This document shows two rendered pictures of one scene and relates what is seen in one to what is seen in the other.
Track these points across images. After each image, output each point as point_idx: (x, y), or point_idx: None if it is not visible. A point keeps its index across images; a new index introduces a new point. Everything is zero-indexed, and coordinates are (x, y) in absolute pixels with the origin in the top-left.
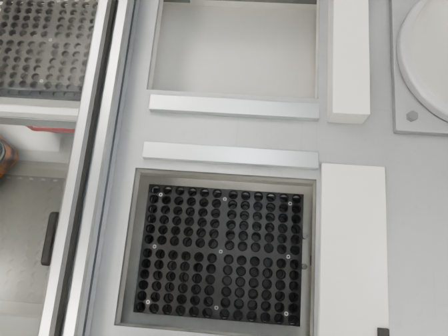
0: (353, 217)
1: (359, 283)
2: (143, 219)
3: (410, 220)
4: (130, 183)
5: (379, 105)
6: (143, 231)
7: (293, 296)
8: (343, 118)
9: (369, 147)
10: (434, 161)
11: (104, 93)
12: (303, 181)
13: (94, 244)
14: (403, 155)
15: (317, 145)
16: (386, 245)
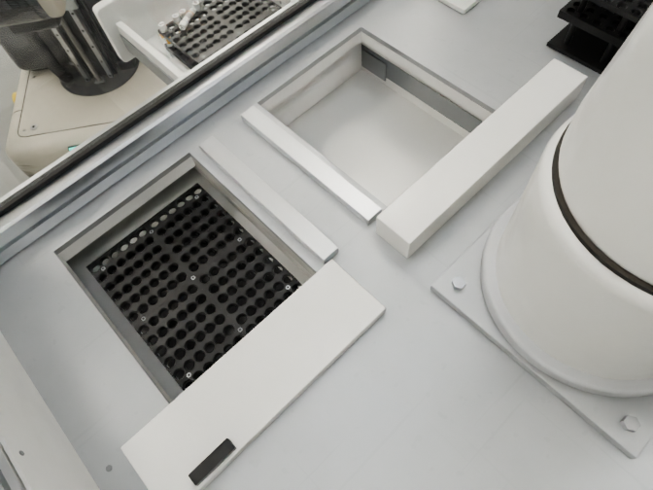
0: (310, 325)
1: (255, 386)
2: None
3: (364, 379)
4: (173, 160)
5: (442, 255)
6: None
7: None
8: (388, 234)
9: (393, 283)
10: (446, 346)
11: (212, 74)
12: (309, 270)
13: (95, 174)
14: (419, 316)
15: (346, 245)
16: (314, 375)
